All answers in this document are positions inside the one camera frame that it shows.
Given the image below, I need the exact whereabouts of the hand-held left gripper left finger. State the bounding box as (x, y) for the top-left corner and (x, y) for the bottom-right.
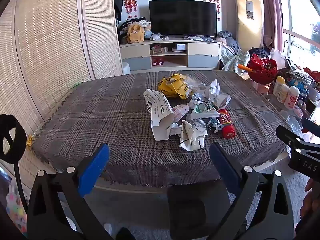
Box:
(27, 144), (113, 240)

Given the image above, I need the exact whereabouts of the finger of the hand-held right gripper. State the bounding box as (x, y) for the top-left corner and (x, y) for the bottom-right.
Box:
(276, 125), (320, 155)
(302, 118), (320, 138)

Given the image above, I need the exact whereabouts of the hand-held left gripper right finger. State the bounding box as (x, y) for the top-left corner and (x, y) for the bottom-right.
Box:
(209, 142), (295, 240)

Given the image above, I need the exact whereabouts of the black trash bin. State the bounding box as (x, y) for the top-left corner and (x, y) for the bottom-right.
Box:
(167, 184), (232, 239)

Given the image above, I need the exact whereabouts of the white green medicine box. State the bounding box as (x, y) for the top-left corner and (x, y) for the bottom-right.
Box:
(190, 101), (220, 120)

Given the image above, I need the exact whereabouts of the small white paper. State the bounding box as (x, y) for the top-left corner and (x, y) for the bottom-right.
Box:
(169, 122), (183, 136)

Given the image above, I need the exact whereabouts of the person's right hand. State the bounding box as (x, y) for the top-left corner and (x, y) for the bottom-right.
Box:
(300, 177), (320, 220)

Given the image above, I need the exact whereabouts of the clear plastic container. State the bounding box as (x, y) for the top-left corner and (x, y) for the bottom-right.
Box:
(280, 110), (304, 133)

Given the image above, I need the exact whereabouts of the pink hairbrush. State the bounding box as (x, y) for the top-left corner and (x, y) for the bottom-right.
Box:
(292, 104), (304, 118)

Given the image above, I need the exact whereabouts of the grey fluffy rug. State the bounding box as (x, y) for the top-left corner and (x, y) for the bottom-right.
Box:
(100, 160), (315, 240)

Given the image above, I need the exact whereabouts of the red snack tube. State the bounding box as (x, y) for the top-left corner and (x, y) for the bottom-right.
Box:
(217, 109), (237, 139)

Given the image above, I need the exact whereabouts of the small blue white packet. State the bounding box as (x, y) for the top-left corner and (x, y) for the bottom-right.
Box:
(207, 117), (224, 133)

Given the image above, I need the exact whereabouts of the plain white bottle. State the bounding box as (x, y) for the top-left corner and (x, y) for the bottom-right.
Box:
(277, 84), (290, 103)

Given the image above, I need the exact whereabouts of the crumpled black lined white paper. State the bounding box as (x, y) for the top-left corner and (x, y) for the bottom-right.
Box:
(179, 120), (208, 152)

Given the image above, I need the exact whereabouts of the blue patterned bag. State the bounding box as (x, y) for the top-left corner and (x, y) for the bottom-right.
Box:
(286, 77), (310, 98)

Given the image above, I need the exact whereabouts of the grey plaid tablecloth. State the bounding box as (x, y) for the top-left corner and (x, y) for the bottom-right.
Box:
(31, 70), (298, 188)

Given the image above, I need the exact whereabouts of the white bottle yellow cap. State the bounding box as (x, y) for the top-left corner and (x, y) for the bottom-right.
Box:
(272, 76), (285, 97)

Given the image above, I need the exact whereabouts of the pink patterned packet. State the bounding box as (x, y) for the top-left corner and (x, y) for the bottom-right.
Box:
(172, 104), (190, 123)

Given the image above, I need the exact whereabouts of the red basket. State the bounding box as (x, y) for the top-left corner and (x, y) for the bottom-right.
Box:
(247, 54), (278, 84)

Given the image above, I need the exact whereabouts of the crumpled silver wrapper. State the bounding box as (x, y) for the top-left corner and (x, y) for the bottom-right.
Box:
(190, 93), (205, 105)

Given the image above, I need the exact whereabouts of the crumpled printed white leaflet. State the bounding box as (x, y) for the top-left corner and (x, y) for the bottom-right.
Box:
(202, 79), (232, 109)

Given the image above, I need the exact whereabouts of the clear plastic wrap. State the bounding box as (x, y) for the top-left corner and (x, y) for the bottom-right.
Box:
(185, 75), (213, 98)

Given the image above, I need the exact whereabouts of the colourful dotted bag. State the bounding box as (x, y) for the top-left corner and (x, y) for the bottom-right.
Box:
(6, 185), (27, 233)

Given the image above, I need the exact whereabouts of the long crushed white paper box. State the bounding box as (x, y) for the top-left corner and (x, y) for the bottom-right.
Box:
(143, 89), (175, 141)

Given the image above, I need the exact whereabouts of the yellow crumpled plastic bag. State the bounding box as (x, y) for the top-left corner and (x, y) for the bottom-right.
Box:
(157, 74), (193, 100)

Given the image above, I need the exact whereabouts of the pile of clothes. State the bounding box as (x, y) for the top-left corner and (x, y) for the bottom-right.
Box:
(216, 30), (250, 72)

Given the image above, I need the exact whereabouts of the window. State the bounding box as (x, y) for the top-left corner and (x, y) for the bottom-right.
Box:
(279, 0), (320, 68)

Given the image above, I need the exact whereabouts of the beige standing air conditioner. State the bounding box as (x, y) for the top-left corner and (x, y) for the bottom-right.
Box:
(235, 0), (265, 53)

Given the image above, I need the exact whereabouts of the beige grey television cabinet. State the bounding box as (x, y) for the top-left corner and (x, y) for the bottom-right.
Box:
(119, 40), (222, 71)

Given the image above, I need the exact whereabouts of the pink curtain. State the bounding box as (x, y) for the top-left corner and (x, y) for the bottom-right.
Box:
(261, 0), (283, 48)

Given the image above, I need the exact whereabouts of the bamboo folding screen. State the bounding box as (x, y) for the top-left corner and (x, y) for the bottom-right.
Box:
(0, 0), (124, 140)

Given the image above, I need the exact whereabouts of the yellow plush backpack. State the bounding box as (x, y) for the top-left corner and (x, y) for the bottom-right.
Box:
(126, 24), (145, 44)

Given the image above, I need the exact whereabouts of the black television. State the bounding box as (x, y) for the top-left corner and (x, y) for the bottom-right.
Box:
(149, 0), (217, 37)

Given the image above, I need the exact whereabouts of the black hanging garment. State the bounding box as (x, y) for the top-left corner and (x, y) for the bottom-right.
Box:
(113, 0), (123, 22)

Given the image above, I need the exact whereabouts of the black ring lamp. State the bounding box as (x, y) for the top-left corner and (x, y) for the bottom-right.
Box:
(0, 114), (28, 213)

